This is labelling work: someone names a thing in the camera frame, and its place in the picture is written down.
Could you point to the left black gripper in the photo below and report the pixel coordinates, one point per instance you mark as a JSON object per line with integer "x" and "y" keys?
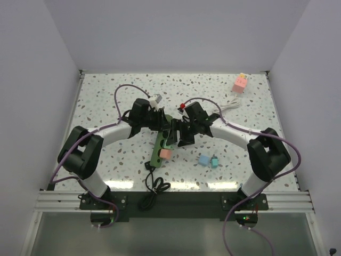
{"x": 161, "y": 123}

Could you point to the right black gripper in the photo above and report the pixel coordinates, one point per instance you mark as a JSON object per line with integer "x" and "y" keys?
{"x": 172, "y": 137}

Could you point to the green power strip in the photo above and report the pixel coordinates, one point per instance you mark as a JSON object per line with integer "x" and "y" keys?
{"x": 162, "y": 135}

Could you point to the salmon plug cube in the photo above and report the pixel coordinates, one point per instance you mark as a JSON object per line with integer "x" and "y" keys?
{"x": 165, "y": 154}

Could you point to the blue plug cube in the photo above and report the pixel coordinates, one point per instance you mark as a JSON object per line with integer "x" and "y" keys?
{"x": 203, "y": 160}

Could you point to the teal plug cube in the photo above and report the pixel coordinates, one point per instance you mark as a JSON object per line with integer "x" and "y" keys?
{"x": 214, "y": 162}

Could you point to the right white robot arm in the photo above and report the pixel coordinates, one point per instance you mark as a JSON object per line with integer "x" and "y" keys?
{"x": 267, "y": 154}

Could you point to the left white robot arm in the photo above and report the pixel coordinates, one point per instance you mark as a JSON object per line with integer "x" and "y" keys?
{"x": 81, "y": 152}

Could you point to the pink cube charger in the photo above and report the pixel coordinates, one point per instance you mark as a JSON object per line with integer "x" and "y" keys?
{"x": 240, "y": 83}

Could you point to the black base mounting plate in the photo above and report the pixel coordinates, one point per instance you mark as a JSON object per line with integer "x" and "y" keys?
{"x": 173, "y": 205}

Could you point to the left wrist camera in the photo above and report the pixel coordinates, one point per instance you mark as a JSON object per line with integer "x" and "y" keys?
{"x": 154, "y": 100}

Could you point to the aluminium frame rail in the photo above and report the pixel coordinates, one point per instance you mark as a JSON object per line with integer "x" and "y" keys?
{"x": 58, "y": 201}

